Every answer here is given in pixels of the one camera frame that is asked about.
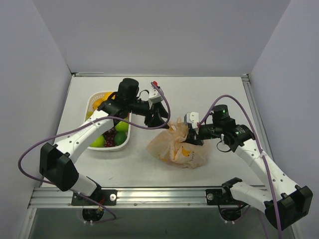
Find translucent orange plastic bag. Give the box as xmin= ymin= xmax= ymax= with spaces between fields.
xmin=146 ymin=118 xmax=209 ymax=169

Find yellow fake bell pepper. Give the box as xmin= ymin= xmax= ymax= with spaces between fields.
xmin=102 ymin=92 xmax=116 ymax=101

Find white perforated plastic basket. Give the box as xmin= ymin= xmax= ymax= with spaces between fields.
xmin=85 ymin=91 xmax=131 ymax=152

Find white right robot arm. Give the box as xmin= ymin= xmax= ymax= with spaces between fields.
xmin=184 ymin=105 xmax=313 ymax=229

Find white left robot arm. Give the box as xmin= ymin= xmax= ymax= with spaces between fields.
xmin=39 ymin=78 xmax=170 ymax=197

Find dark red fake grapes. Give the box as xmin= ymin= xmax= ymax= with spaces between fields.
xmin=103 ymin=129 xmax=117 ymax=148

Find orange fake fruit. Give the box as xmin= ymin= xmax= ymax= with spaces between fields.
xmin=92 ymin=99 xmax=103 ymax=111

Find green fake apple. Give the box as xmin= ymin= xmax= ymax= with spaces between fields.
xmin=90 ymin=135 xmax=105 ymax=148

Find yellow fake starfruit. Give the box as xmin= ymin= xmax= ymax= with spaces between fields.
xmin=85 ymin=111 xmax=93 ymax=120

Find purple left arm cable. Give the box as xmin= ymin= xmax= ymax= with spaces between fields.
xmin=18 ymin=81 xmax=171 ymax=221

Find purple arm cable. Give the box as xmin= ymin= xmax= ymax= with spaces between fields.
xmin=18 ymin=81 xmax=171 ymax=221
xmin=198 ymin=94 xmax=284 ymax=239

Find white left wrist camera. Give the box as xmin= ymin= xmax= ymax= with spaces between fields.
xmin=148 ymin=87 xmax=163 ymax=105

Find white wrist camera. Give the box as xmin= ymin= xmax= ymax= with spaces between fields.
xmin=148 ymin=87 xmax=163 ymax=105
xmin=184 ymin=112 xmax=199 ymax=129

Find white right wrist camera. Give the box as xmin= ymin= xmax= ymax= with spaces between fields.
xmin=184 ymin=112 xmax=199 ymax=129

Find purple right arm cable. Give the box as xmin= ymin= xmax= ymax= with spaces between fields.
xmin=198 ymin=94 xmax=284 ymax=239

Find aluminium right side rail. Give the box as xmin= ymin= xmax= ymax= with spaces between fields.
xmin=241 ymin=74 xmax=273 ymax=159

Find aluminium rail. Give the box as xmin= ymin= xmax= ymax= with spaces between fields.
xmin=28 ymin=187 xmax=256 ymax=209
xmin=241 ymin=74 xmax=273 ymax=159

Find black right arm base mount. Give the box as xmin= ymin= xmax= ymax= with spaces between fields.
xmin=205 ymin=188 xmax=247 ymax=207

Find aluminium front rail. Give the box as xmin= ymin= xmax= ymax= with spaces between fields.
xmin=28 ymin=187 xmax=256 ymax=209

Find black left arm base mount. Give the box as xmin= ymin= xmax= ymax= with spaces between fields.
xmin=71 ymin=189 xmax=118 ymax=206

